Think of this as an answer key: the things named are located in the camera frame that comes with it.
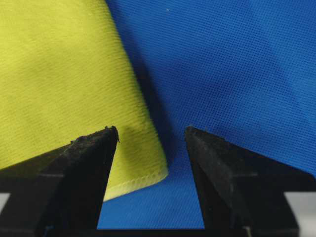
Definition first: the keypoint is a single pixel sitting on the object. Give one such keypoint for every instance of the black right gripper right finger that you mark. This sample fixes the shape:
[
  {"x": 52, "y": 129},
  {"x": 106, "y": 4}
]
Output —
[{"x": 244, "y": 194}]

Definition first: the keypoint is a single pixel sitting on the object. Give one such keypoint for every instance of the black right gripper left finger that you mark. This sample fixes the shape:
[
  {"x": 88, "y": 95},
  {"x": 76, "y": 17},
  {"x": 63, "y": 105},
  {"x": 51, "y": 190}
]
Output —
[{"x": 59, "y": 191}]

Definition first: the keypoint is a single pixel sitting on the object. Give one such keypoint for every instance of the yellow-green towel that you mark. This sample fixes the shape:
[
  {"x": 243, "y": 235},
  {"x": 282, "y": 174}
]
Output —
[{"x": 64, "y": 74}]

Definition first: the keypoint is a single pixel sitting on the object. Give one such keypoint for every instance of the blue table cloth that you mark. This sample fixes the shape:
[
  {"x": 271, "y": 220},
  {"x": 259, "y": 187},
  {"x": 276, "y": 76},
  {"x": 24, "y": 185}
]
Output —
[{"x": 244, "y": 70}]

